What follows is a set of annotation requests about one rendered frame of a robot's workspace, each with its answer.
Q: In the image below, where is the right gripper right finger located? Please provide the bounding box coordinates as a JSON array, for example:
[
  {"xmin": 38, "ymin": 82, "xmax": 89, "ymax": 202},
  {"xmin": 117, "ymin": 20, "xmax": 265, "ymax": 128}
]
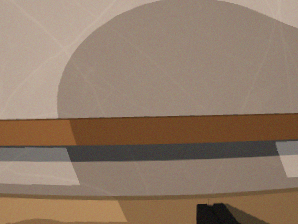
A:
[{"xmin": 211, "ymin": 203, "xmax": 239, "ymax": 224}]

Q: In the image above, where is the tan wooden slat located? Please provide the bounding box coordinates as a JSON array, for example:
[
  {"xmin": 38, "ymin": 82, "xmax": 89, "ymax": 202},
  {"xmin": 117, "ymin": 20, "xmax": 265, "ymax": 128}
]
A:
[{"xmin": 0, "ymin": 187, "xmax": 298, "ymax": 224}]

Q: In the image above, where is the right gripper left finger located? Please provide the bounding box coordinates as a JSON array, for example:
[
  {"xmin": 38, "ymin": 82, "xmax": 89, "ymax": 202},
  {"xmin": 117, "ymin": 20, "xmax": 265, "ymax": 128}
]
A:
[{"xmin": 196, "ymin": 204, "xmax": 222, "ymax": 224}]

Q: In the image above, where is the wooden bed frame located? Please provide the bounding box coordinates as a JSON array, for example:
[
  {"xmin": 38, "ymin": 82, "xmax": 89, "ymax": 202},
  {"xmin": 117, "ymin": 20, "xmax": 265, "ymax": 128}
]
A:
[{"xmin": 0, "ymin": 113, "xmax": 298, "ymax": 146}]

